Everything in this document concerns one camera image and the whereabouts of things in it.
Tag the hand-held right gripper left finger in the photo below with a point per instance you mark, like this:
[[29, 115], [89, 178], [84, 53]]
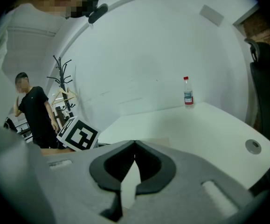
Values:
[[74, 183]]

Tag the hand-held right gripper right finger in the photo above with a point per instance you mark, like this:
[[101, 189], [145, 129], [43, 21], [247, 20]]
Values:
[[186, 183]]

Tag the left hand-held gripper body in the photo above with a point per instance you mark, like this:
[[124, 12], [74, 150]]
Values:
[[78, 134]]

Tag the wooden clothes hanger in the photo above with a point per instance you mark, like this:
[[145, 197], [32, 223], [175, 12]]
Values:
[[61, 94]]

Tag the brown wooden board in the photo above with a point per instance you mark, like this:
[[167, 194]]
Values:
[[157, 141]]

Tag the black coat rack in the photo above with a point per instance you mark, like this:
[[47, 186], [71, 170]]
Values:
[[64, 83]]

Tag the clear plastic bottle red cap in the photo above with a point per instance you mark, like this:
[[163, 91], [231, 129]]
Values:
[[188, 94]]

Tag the black mesh office chair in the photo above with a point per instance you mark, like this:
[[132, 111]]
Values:
[[266, 90]]

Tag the black head-worn camera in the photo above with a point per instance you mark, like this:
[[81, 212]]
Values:
[[98, 13]]

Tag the grey wall panel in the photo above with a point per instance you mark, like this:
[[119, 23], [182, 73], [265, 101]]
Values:
[[211, 15]]

